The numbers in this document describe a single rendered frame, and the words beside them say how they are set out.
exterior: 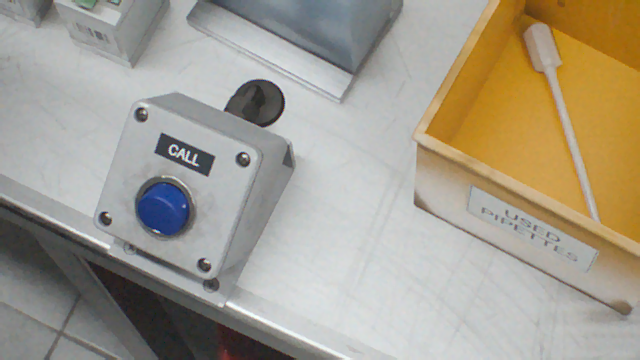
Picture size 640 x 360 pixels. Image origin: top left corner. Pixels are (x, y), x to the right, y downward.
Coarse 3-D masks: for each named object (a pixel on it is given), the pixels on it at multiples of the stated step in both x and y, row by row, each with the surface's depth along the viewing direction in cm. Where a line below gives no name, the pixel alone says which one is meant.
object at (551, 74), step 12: (552, 72) 72; (552, 84) 72; (564, 108) 71; (564, 120) 71; (576, 144) 71; (576, 156) 70; (576, 168) 70; (588, 180) 70; (588, 192) 70; (588, 204) 70
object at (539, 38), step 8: (536, 24) 72; (544, 24) 72; (528, 32) 72; (536, 32) 72; (544, 32) 72; (552, 32) 73; (528, 40) 72; (536, 40) 72; (544, 40) 72; (552, 40) 72; (528, 48) 73; (536, 48) 72; (544, 48) 72; (552, 48) 72; (536, 56) 72; (544, 56) 72; (552, 56) 72; (536, 64) 72; (544, 64) 72; (552, 64) 72; (560, 64) 72
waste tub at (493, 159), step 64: (512, 0) 68; (576, 0) 70; (512, 64) 73; (576, 64) 73; (448, 128) 68; (512, 128) 72; (576, 128) 72; (448, 192) 67; (512, 192) 62; (576, 192) 71; (576, 256) 65
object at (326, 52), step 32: (224, 0) 74; (256, 0) 71; (288, 0) 69; (320, 0) 67; (352, 0) 65; (384, 0) 71; (224, 32) 74; (256, 32) 74; (288, 32) 73; (320, 32) 70; (352, 32) 68; (384, 32) 74; (288, 64) 73; (320, 64) 73; (352, 64) 72
